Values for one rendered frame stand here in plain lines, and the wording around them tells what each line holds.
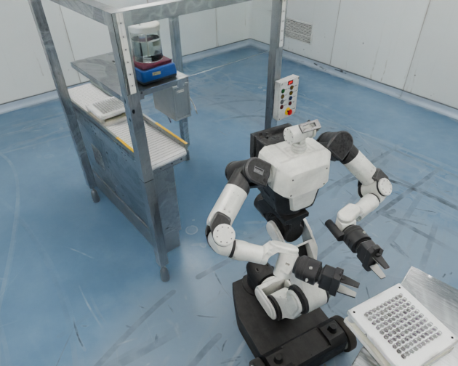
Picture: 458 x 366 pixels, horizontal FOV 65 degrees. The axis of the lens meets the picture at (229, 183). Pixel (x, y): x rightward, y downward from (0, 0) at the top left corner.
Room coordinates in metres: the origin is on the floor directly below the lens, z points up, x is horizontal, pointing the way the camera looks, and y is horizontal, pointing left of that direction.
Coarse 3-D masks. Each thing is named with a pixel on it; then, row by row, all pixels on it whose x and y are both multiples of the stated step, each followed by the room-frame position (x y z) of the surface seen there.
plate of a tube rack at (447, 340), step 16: (400, 288) 0.78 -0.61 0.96; (368, 304) 0.72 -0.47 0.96; (400, 304) 0.72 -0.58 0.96; (416, 304) 0.72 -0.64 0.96; (368, 320) 0.66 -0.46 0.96; (384, 320) 0.66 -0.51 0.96; (416, 320) 0.66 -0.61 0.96; (432, 320) 0.66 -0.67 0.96; (368, 336) 0.61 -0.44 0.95; (416, 336) 0.60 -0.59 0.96; (448, 336) 0.60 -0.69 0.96; (384, 352) 0.55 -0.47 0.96; (416, 352) 0.55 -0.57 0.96; (432, 352) 0.55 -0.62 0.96
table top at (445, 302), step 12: (408, 276) 0.89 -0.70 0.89; (420, 276) 0.89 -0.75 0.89; (408, 288) 0.83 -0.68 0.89; (420, 288) 0.83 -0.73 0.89; (432, 288) 0.83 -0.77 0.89; (444, 288) 0.83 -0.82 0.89; (420, 300) 0.78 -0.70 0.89; (432, 300) 0.78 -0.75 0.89; (444, 300) 0.78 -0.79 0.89; (456, 300) 0.78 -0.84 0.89; (432, 312) 0.73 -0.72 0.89; (444, 312) 0.73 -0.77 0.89; (456, 312) 0.73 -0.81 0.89; (444, 324) 0.68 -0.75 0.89; (456, 324) 0.68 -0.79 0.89; (456, 348) 0.60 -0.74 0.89; (360, 360) 0.56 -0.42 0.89; (372, 360) 0.56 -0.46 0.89; (444, 360) 0.56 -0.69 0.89; (456, 360) 0.56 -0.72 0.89
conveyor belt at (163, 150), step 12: (84, 84) 2.78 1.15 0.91; (72, 96) 2.56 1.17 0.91; (84, 96) 2.56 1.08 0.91; (96, 96) 2.55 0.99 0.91; (108, 96) 2.55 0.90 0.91; (84, 108) 2.35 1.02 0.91; (120, 132) 2.01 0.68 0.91; (156, 132) 2.00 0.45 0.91; (156, 144) 1.86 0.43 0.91; (168, 144) 1.86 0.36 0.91; (156, 156) 1.73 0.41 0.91; (168, 156) 1.73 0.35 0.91; (180, 156) 1.77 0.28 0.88
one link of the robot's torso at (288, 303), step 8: (288, 288) 1.23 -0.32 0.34; (272, 296) 1.17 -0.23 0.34; (280, 296) 1.14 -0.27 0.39; (288, 296) 1.00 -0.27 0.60; (296, 296) 0.97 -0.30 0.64; (272, 304) 1.13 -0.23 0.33; (280, 304) 1.11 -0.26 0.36; (288, 304) 0.99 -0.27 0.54; (296, 304) 0.95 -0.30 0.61; (280, 312) 1.09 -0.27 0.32; (288, 312) 0.99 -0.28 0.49; (296, 312) 0.95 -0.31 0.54
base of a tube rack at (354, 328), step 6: (348, 324) 0.68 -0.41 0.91; (354, 324) 0.67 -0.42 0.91; (354, 330) 0.65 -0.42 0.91; (360, 330) 0.65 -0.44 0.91; (360, 336) 0.63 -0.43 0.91; (366, 342) 0.61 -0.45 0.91; (366, 348) 0.60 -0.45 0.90; (372, 348) 0.59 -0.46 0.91; (372, 354) 0.57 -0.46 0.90; (378, 354) 0.57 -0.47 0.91; (444, 354) 0.57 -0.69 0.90; (378, 360) 0.55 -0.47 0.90; (384, 360) 0.55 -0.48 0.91; (432, 360) 0.55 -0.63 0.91
